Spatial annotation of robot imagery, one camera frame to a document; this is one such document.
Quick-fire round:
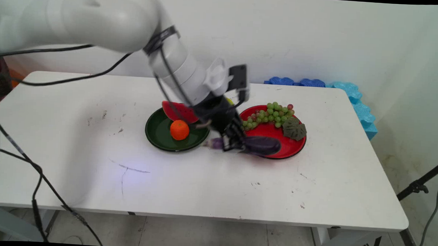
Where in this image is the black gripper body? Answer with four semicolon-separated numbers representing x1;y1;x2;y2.
191;94;244;136

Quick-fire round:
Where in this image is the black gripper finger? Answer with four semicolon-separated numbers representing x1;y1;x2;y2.
234;118;255;153
222;124;242;153

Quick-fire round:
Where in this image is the purple eggplant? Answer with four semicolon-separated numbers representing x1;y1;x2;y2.
203;133;282;157

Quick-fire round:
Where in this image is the green grape bunch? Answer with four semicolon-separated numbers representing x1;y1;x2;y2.
241;100;295;133

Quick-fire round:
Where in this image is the red watermelon slice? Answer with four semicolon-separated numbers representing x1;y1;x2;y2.
161;100;202;125

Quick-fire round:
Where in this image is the orange tangerine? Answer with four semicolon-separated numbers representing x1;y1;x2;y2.
170;119;191;141

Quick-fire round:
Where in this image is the red plate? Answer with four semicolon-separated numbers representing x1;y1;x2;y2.
237;104;308;161

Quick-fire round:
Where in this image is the dark green grape leaf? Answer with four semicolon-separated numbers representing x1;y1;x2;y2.
281;116;308;141

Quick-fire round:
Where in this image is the dark green plate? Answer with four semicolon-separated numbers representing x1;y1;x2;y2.
144;106;212;154

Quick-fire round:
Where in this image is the dark blue foam mat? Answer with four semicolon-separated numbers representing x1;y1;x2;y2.
264;76;326;88

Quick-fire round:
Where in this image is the light blue foam mat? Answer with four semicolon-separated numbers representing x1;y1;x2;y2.
324;81;380;141

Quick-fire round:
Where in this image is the black tripod stand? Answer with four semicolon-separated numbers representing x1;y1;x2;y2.
396;160;438;203

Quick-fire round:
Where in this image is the red brown background object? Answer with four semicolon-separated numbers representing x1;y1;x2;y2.
0;56;26;107

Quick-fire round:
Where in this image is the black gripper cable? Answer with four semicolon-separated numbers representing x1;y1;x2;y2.
9;20;217;130

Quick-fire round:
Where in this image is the black camera cable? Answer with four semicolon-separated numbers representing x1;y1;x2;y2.
0;41;94;62

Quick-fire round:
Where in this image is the black floor cable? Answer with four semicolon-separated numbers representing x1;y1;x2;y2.
0;124;109;246

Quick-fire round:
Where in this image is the black table leg frame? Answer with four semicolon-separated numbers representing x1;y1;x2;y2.
363;226;426;246

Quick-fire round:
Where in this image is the grey hanging cable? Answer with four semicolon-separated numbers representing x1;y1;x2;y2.
409;178;438;246

